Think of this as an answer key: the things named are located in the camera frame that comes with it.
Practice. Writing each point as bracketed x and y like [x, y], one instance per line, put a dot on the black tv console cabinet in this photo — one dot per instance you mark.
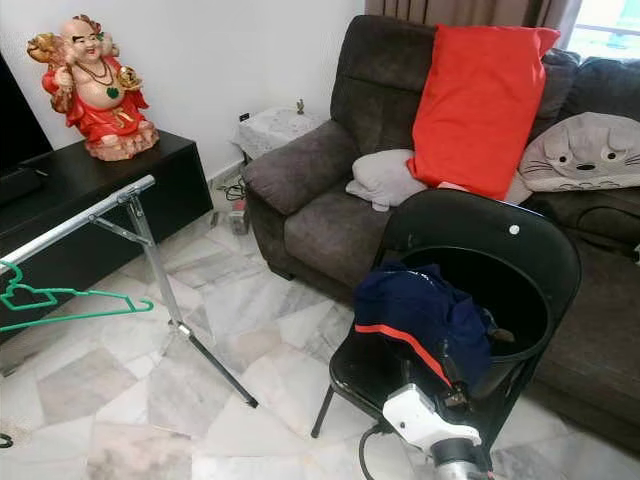
[100, 195]

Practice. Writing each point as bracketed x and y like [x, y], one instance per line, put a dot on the brown fabric sofa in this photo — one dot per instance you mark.
[320, 230]

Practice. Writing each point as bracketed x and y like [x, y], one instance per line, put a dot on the small grey pillow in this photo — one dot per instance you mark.
[385, 178]

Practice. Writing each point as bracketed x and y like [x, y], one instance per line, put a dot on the small brass figurine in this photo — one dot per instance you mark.
[300, 106]

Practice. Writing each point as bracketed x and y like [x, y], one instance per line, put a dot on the brown curtain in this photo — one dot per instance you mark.
[470, 10]

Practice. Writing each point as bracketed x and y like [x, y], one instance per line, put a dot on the black folding chair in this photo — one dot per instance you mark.
[470, 222]

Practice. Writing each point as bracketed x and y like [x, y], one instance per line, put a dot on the green plastic hanger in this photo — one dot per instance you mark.
[148, 305]

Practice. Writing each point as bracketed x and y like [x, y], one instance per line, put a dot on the black flat television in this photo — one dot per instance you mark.
[20, 125]

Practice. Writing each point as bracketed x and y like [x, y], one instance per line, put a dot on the bright window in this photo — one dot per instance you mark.
[605, 25]

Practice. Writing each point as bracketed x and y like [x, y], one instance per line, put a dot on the grey cat-face cushion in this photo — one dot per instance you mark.
[580, 158]

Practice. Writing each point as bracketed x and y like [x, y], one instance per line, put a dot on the red laughing buddha statue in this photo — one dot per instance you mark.
[95, 100]

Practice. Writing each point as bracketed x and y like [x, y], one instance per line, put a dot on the grey power strip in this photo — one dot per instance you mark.
[238, 218]

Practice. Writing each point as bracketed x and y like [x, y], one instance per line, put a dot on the side table with lace cloth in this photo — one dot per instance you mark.
[280, 128]

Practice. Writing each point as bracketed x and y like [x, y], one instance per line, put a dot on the silver metal clothes rack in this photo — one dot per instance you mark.
[80, 223]

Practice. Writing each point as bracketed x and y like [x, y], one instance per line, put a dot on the navy shirt red stripe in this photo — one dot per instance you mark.
[420, 305]

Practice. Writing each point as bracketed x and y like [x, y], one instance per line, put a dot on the red pillow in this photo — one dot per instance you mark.
[480, 110]

